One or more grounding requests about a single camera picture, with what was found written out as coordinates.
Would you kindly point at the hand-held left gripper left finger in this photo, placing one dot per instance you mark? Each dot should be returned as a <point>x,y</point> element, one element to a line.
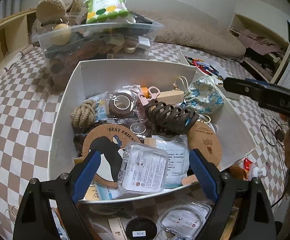
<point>85,175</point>

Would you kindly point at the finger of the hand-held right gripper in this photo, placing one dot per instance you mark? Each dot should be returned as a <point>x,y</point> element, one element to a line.
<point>242,88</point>

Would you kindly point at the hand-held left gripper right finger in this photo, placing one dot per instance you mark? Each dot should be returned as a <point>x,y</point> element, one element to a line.
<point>202,175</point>

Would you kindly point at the white cardboard box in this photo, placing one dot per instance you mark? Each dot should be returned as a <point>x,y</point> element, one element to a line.
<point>135,72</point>

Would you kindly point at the flat wooden stick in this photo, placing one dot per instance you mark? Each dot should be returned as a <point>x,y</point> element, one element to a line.
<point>188,179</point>

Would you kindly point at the penguin cork coaster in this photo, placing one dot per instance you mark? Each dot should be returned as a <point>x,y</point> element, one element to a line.
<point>102,150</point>

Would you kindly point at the blue white paper packet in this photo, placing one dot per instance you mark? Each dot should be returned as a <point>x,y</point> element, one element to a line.
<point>110,193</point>

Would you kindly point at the plain cork coaster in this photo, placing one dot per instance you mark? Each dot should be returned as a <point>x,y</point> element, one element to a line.
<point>205,142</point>

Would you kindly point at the white shallow tray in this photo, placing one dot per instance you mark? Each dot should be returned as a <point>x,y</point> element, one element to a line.
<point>217,62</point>

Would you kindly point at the blue floral fabric pouch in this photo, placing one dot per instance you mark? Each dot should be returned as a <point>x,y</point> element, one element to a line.
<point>202,97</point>

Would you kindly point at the pile of colourful lighters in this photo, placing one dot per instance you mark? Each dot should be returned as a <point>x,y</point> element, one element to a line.
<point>205,66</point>

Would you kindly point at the small red packet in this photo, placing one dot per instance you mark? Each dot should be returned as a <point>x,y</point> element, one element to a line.
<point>247,164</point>

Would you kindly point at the clear case with tubing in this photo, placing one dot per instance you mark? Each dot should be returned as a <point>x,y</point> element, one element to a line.
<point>182,217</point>

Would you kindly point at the open wooden wardrobe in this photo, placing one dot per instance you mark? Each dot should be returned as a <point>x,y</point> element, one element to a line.
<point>260,42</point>

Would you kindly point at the clear labelled plastic case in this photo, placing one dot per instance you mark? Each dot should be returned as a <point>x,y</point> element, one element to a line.
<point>145,167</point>

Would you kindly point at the white squeeze tube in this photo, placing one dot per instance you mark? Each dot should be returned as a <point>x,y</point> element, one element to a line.
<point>261,171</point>

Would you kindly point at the wooden tag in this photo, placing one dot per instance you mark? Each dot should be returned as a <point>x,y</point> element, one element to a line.
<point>116,230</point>

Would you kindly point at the brown hair claw clip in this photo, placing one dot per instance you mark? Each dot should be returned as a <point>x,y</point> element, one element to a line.
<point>170,120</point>

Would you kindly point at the small clear round jar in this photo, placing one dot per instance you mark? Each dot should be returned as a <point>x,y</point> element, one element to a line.
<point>138,128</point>

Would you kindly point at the beige fluffy pillow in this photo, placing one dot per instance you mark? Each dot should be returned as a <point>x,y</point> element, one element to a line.
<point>197,32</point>

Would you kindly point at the blue snack packet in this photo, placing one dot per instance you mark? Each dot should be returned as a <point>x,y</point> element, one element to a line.
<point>102,105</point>

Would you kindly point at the light wooden block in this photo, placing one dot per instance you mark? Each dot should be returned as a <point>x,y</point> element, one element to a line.
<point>170,96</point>

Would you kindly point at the black round tin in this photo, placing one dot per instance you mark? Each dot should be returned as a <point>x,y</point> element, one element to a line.
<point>140,226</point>

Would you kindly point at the brown tape roll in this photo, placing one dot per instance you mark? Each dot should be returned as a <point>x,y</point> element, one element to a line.
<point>116,106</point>

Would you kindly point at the black flat box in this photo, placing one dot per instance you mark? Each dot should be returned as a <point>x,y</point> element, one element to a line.
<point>140,17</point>

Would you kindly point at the pale wooden ball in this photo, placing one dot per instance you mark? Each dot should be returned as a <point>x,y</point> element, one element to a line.
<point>61,35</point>

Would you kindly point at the clear plastic storage bin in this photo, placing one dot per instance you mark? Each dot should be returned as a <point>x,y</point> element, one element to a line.
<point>60,33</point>

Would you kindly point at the beige fluffy cushion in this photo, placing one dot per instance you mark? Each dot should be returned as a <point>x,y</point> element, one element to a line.
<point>36,30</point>

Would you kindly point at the wooden headboard shelf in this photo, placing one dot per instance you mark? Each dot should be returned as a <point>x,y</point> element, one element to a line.
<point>17,30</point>

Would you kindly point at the green dotted wipes packet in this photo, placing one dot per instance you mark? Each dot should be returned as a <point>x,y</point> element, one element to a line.
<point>105,5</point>

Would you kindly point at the brown crochet plush toy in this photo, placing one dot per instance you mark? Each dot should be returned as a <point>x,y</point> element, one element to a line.
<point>49,5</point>

